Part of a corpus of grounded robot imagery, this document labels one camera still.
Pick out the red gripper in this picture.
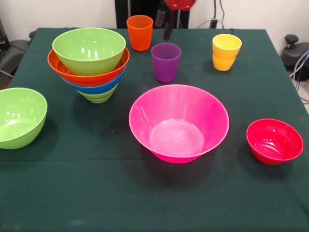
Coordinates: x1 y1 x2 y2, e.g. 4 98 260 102
154 0 197 41

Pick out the small green plastic bowl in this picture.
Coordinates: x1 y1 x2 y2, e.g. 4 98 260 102
76 84 118 104

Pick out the large green plastic bowl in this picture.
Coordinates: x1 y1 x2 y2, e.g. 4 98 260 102
52 27 126 76
0 87 48 150

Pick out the black equipment base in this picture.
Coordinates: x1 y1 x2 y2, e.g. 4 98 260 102
281 34 309 71

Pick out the orange plastic bowl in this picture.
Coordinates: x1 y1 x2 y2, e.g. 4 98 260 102
47 47 130 87

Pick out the dark green tablecloth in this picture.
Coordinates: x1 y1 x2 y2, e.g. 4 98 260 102
0 28 309 232

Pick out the bundle of grey cables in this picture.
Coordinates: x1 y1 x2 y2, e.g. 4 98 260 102
289 49 309 84

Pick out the orange plastic cup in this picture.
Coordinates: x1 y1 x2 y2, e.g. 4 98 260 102
126 14 154 52

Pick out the small red plastic bowl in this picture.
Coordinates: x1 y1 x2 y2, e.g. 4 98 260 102
246 118 304 165

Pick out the blue plastic bowl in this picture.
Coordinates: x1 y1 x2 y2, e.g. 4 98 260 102
61 69 126 95

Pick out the purple plastic cup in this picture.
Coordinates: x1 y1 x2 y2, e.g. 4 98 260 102
151 43 182 83

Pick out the black office chair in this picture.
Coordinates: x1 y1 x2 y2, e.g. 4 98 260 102
0 18 37 78

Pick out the pink plastic bowl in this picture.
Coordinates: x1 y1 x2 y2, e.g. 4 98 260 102
128 84 230 164

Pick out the yellow plastic cup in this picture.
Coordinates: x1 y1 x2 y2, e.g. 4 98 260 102
212 33 242 60
212 54 236 72

